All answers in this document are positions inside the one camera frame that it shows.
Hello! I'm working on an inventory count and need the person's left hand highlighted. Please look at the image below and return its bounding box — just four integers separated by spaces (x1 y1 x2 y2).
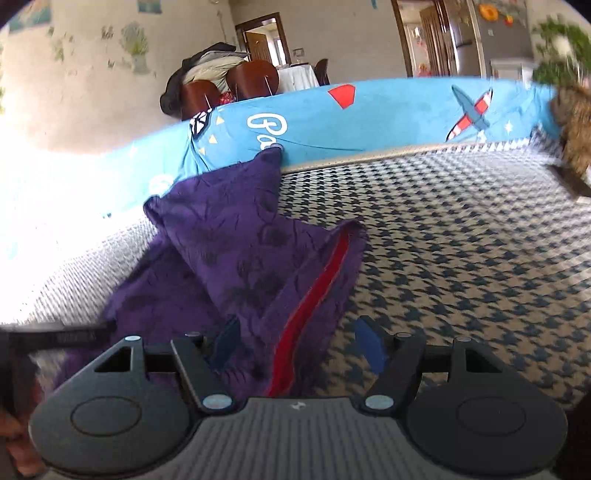
0 408 47 478

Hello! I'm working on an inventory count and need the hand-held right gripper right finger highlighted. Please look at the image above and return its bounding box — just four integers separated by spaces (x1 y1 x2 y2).
355 316 502 411

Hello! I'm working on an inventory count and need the silver refrigerator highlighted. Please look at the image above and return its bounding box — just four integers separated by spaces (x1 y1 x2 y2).
445 0 534 78

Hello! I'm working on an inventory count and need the brown wooden door frame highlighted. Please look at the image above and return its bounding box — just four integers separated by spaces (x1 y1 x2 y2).
235 11 291 68
392 0 462 79

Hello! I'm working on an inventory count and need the brown wooden dining chair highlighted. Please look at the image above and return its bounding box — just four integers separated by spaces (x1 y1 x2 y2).
226 60 280 101
180 79 218 121

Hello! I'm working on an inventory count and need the purple floral shirt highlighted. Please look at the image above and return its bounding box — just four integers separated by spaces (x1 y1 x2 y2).
34 147 370 402

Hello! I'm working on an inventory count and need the brown patterned cushion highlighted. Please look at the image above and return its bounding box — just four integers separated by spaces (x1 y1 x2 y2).
549 83 591 177

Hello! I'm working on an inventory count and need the potted plant wall sticker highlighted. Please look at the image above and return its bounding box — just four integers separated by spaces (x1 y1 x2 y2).
120 21 151 75

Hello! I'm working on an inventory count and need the blue printed sofa cover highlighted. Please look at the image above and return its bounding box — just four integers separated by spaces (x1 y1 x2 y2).
0 78 568 259

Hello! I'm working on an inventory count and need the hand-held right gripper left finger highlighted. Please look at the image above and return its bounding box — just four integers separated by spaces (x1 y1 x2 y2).
92 318 241 412

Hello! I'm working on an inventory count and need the dark brown board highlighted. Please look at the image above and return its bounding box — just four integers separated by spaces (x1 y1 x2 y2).
551 164 591 207

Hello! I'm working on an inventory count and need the pile of coats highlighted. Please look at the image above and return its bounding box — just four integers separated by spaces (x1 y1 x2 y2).
160 42 252 116

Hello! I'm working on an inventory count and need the green potted plant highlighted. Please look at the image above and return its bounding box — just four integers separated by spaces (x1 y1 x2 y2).
531 14 591 87

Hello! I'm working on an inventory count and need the houndstooth sofa mat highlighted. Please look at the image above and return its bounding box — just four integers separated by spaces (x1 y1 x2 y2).
0 138 591 416

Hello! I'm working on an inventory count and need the table with white tablecloth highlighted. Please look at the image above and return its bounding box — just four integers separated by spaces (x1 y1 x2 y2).
276 64 320 94

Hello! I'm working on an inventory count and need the white chest freezer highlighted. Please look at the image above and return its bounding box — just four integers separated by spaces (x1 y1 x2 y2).
490 58 539 89

